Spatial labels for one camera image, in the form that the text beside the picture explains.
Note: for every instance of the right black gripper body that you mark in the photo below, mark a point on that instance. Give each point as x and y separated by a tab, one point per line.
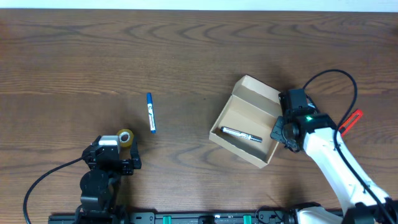
278	132

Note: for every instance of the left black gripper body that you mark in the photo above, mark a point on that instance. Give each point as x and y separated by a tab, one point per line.
116	165

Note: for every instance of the black whiteboard marker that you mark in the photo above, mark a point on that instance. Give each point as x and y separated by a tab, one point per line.
240	134

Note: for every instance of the cardboard box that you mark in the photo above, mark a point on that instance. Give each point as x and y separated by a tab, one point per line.
252	108

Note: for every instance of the blue whiteboard marker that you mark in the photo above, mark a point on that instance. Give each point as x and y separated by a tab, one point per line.
151	113

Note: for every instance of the orange utility knife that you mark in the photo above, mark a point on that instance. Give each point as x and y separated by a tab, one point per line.
349	122

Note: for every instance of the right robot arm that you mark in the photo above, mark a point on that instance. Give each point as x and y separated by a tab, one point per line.
302	128

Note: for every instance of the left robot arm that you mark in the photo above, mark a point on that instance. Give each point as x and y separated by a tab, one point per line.
99	190

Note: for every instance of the yellow tape roll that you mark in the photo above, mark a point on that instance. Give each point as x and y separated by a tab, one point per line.
125	137

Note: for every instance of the black mounting rail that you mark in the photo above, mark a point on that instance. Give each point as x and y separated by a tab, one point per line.
267	216

